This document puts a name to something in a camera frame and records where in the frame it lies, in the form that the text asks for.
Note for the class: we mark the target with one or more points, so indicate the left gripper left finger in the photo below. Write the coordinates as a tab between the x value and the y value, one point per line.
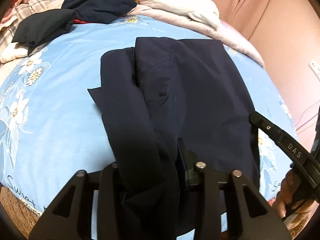
69	215

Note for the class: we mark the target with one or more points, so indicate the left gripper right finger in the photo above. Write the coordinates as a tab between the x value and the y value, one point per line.
207	193

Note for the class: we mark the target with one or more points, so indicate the navy collared shirt dress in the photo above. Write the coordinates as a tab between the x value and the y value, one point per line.
157	92

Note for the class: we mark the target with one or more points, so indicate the brown fuzzy rug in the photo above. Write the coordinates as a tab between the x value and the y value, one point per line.
23	218

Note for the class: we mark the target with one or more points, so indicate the pink curtain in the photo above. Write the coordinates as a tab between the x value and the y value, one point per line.
246	15

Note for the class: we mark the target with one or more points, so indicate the cream folded garment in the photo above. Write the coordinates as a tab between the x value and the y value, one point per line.
16	50

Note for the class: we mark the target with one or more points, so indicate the white plush pillow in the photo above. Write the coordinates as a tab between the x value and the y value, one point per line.
204	11

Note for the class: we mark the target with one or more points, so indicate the folded dark navy garment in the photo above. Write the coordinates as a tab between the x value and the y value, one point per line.
44	27

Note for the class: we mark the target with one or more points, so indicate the red garment under navy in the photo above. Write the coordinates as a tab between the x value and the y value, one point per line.
76	21

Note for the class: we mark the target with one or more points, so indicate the pink quilt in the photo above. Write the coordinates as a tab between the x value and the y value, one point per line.
225	33

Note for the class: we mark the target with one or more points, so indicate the grey plaid blanket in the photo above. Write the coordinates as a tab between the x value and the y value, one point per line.
22	11

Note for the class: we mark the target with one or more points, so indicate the crumpled navy garment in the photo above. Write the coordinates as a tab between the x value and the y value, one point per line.
99	11

